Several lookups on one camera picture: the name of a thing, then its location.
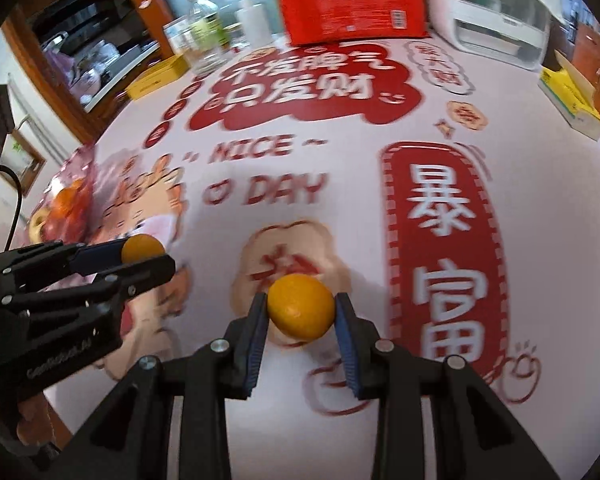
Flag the small yellow orange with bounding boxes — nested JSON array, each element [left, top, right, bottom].
[[268, 273, 336, 342]]

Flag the wooden kitchen cabinet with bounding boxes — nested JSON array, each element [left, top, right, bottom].
[[3, 0, 173, 143]]

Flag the pink plastic fruit tray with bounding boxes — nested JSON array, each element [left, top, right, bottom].
[[27, 144, 97, 244]]

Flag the printed white red tablecloth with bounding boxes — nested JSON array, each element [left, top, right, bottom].
[[50, 38, 600, 479]]

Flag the red snack package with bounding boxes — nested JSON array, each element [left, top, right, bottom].
[[278, 0, 428, 47]]

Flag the white blue carton box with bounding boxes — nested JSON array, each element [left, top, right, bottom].
[[163, 16, 189, 55]]

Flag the yellow rectangular tin box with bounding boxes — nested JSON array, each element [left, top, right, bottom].
[[125, 55, 189, 101]]

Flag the white bread box appliance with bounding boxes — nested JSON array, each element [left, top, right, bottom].
[[427, 0, 564, 70]]

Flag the red apple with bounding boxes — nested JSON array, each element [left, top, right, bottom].
[[42, 207, 86, 243]]

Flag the clear bottle yellow-green label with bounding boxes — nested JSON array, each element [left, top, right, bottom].
[[187, 0, 230, 52]]

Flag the white squeeze bottle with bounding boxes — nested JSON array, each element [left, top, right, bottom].
[[236, 0, 273, 49]]

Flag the yellow tissue box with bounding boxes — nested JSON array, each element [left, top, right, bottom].
[[539, 50, 600, 141]]

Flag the small yellow-orange mandarin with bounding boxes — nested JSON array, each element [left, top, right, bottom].
[[121, 233, 166, 264]]

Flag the large orange mandarin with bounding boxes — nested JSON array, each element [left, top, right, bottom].
[[52, 179, 91, 218]]

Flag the clear glass tumbler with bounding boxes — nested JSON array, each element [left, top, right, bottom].
[[185, 14, 230, 76]]

